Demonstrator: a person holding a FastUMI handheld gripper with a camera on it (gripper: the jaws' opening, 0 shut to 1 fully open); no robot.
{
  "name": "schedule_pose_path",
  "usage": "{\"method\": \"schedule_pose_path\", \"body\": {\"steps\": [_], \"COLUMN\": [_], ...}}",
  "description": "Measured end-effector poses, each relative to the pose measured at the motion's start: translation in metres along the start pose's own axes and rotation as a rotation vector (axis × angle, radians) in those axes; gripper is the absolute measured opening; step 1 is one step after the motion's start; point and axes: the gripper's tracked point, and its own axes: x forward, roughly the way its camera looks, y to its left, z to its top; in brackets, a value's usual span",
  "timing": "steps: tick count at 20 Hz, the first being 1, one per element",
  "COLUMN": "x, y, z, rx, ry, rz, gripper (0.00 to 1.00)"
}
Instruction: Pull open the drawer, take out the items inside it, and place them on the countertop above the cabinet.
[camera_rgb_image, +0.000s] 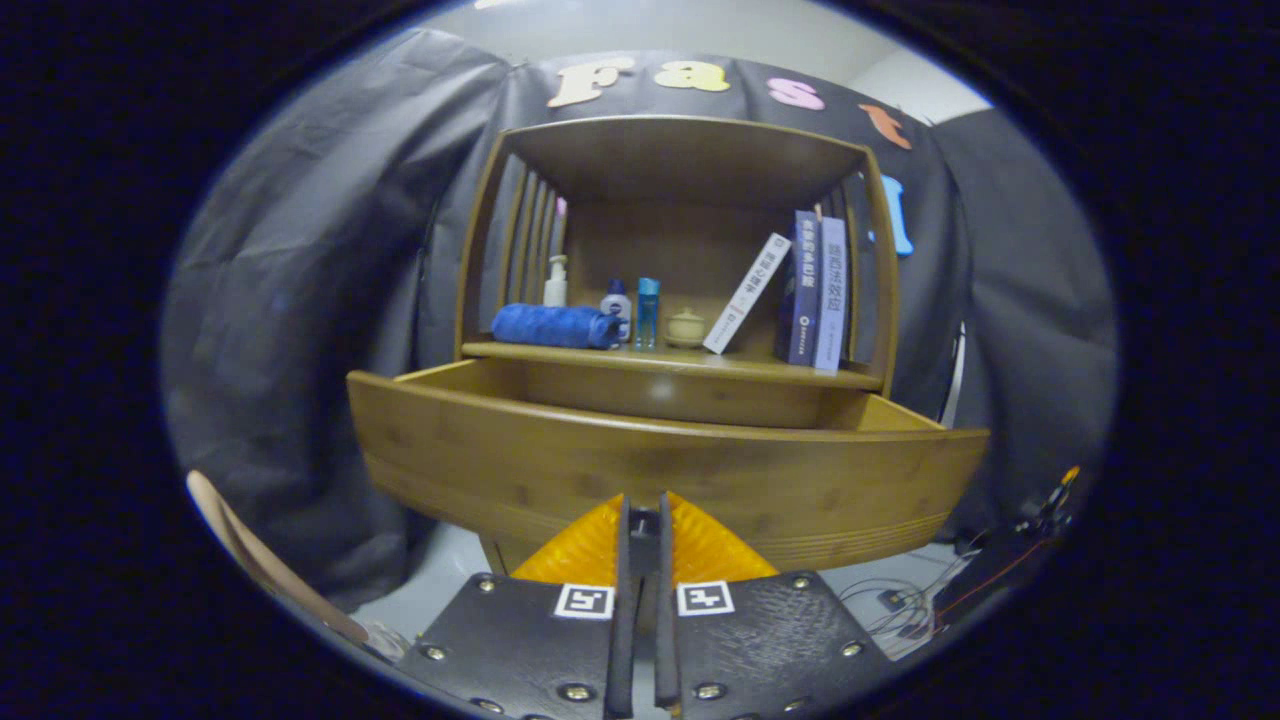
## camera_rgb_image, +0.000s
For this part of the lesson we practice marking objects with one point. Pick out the blue folded towel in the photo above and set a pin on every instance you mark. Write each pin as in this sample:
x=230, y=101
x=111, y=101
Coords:
x=550, y=326

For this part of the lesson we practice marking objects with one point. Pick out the wooden drawer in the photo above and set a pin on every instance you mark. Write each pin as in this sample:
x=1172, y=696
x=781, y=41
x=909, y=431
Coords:
x=500, y=470

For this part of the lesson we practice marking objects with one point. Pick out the beige wooden chair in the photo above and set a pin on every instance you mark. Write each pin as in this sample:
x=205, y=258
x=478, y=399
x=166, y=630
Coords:
x=205, y=495

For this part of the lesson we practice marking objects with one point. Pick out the white book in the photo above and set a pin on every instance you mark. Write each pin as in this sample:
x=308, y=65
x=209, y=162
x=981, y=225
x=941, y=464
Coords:
x=748, y=293

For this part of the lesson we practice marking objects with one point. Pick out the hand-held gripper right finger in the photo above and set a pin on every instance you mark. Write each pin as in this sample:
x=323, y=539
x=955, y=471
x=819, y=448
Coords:
x=666, y=640

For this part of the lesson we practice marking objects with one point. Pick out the pale purple book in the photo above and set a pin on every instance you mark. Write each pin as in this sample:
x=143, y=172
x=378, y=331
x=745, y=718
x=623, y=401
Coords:
x=832, y=300

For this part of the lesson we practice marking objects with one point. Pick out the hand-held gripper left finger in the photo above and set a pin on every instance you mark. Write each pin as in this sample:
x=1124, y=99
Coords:
x=622, y=640

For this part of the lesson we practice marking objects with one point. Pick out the wooden countertop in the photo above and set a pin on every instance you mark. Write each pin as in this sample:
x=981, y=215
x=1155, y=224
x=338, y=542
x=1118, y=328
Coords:
x=760, y=362

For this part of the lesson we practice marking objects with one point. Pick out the beige lidded tea cup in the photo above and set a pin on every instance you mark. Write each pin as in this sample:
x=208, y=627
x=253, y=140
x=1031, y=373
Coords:
x=686, y=328

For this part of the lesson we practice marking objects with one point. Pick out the white bottle with blue cap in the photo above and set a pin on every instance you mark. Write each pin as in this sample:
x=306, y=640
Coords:
x=617, y=310

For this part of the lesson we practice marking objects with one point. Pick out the white pump bottle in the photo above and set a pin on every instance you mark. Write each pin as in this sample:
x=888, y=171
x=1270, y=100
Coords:
x=555, y=292

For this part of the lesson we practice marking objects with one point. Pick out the black device with orange part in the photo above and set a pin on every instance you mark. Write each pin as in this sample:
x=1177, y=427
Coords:
x=1000, y=565

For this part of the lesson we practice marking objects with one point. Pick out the dark blue book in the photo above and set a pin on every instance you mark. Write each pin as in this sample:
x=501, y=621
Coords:
x=805, y=290

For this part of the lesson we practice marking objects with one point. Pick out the wooden cabinet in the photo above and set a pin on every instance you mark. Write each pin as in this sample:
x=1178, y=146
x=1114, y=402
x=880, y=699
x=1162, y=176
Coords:
x=690, y=250

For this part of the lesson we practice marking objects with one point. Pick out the clear blue bottle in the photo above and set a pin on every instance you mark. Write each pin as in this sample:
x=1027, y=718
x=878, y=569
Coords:
x=647, y=315

